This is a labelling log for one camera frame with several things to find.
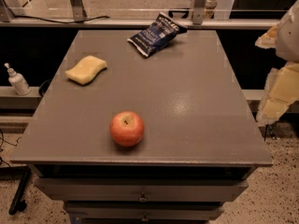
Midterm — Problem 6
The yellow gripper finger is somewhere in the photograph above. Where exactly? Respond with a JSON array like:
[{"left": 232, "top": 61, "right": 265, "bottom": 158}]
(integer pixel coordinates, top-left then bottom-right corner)
[
  {"left": 256, "top": 63, "right": 299, "bottom": 126},
  {"left": 255, "top": 24, "right": 278, "bottom": 49}
]

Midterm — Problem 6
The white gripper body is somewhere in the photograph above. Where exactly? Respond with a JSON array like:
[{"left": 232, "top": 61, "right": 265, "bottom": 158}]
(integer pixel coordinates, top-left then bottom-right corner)
[{"left": 276, "top": 0, "right": 299, "bottom": 63}]

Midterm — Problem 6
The yellow sponge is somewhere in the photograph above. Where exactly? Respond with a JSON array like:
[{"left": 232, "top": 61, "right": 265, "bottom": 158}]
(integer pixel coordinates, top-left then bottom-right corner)
[{"left": 65, "top": 55, "right": 107, "bottom": 85}]

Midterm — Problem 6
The red apple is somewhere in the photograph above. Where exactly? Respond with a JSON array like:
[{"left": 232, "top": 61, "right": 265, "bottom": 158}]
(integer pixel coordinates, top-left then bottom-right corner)
[{"left": 109, "top": 111, "right": 145, "bottom": 147}]

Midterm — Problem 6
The blue chip bag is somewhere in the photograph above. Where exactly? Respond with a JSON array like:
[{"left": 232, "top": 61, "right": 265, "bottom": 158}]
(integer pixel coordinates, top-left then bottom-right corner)
[{"left": 127, "top": 12, "right": 188, "bottom": 58}]

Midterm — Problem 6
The grey drawer cabinet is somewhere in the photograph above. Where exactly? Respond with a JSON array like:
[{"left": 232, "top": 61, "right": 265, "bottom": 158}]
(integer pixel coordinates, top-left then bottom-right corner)
[{"left": 12, "top": 30, "right": 272, "bottom": 224}]

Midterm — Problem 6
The white pump bottle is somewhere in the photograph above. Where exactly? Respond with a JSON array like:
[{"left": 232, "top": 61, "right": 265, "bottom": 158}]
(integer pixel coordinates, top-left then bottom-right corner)
[{"left": 4, "top": 63, "right": 31, "bottom": 96}]

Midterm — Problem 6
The black stand leg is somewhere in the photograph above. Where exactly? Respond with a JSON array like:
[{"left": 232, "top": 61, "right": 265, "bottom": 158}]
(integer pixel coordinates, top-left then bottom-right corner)
[{"left": 8, "top": 166, "right": 31, "bottom": 216}]

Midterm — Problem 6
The metal frame post right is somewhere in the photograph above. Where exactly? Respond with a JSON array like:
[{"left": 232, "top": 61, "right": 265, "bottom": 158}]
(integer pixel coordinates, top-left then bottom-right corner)
[{"left": 192, "top": 0, "right": 206, "bottom": 25}]

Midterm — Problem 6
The metal frame post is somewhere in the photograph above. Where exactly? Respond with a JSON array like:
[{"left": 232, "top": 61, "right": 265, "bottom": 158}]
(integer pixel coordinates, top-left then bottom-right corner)
[
  {"left": 70, "top": 0, "right": 87, "bottom": 22},
  {"left": 192, "top": 0, "right": 206, "bottom": 25}
]

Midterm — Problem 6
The black cable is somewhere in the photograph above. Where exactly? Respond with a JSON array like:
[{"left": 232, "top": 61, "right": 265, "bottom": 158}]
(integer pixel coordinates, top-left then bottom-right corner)
[{"left": 8, "top": 14, "right": 110, "bottom": 24}]

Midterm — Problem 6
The metal frame post left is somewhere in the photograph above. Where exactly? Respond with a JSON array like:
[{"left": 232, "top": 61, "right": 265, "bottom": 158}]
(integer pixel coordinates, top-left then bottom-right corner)
[{"left": 70, "top": 0, "right": 87, "bottom": 22}]

